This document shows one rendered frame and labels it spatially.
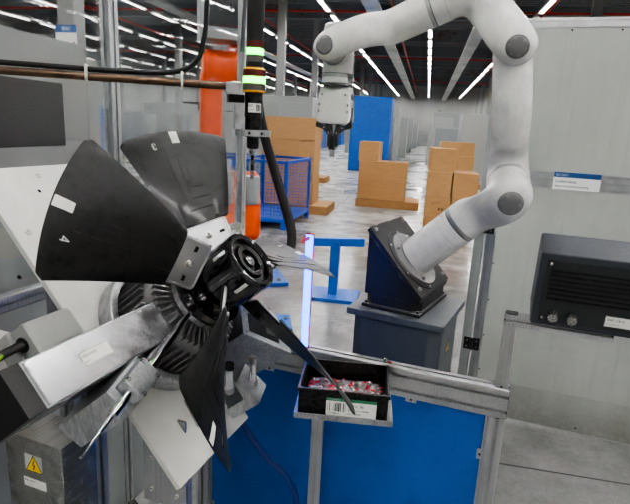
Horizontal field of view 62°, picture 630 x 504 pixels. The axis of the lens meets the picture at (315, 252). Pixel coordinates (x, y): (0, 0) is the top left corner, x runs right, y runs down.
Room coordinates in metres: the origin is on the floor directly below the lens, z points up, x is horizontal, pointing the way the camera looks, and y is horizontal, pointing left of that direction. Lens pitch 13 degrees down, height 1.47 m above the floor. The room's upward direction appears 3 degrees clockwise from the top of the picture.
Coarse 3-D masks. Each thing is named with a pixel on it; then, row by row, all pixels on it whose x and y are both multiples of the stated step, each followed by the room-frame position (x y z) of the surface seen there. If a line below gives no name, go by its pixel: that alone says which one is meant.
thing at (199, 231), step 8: (200, 224) 1.03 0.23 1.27; (208, 224) 1.03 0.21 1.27; (216, 224) 1.03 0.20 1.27; (224, 224) 1.04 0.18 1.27; (192, 232) 1.02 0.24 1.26; (200, 232) 1.02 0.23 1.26; (216, 232) 1.02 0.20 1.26; (224, 232) 1.03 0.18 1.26; (200, 240) 1.01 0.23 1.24; (208, 240) 1.01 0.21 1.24; (216, 240) 1.01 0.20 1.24
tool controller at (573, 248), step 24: (552, 240) 1.19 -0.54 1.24; (576, 240) 1.19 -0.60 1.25; (600, 240) 1.18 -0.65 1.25; (552, 264) 1.13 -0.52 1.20; (576, 264) 1.11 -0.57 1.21; (600, 264) 1.10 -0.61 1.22; (624, 264) 1.08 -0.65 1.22; (552, 288) 1.14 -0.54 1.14; (576, 288) 1.12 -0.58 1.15; (600, 288) 1.11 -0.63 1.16; (624, 288) 1.09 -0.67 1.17; (552, 312) 1.15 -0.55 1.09; (576, 312) 1.14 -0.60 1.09; (600, 312) 1.12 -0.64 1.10; (624, 312) 1.10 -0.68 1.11; (624, 336) 1.12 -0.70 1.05
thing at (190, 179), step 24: (144, 144) 1.10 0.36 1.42; (168, 144) 1.12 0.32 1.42; (192, 144) 1.15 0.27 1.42; (216, 144) 1.18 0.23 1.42; (144, 168) 1.07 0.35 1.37; (168, 168) 1.09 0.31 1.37; (192, 168) 1.10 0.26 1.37; (216, 168) 1.12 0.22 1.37; (168, 192) 1.05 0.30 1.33; (192, 192) 1.06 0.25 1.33; (216, 192) 1.08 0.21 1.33; (192, 216) 1.03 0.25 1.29; (216, 216) 1.04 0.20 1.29
